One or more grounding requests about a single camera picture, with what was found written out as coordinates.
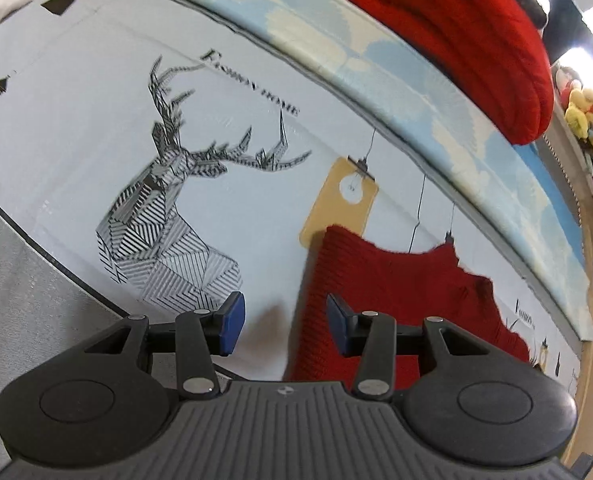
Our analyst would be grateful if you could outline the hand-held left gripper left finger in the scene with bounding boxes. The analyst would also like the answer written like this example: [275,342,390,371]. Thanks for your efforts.
[84,291,247,402]

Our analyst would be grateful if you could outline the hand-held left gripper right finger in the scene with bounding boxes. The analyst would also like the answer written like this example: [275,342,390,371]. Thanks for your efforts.
[326,293,499,402]

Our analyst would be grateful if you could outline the small red knit sweater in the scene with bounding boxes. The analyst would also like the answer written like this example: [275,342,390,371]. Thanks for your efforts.
[282,225,532,395]

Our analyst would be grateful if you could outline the grey bedsheet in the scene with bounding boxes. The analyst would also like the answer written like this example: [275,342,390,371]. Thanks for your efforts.
[0,182,237,461]

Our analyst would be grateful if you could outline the cloud patterned blue mat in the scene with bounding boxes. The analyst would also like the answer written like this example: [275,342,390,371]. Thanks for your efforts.
[84,0,593,343]

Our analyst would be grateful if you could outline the deer printed bedsheet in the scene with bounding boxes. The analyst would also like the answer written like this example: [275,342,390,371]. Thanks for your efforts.
[0,0,584,411]

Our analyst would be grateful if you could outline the folded red knit sweater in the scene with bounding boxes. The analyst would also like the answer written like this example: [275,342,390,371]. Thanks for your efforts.
[330,0,555,147]

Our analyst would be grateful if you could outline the yellow plush toys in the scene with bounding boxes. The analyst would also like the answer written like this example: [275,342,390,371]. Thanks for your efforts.
[556,65,593,161]

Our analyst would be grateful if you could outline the dark blue shark plush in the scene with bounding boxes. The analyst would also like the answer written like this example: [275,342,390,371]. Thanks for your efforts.
[541,0,593,61]

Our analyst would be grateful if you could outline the wooden bed frame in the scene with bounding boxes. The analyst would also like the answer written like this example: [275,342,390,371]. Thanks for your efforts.
[561,220,593,466]

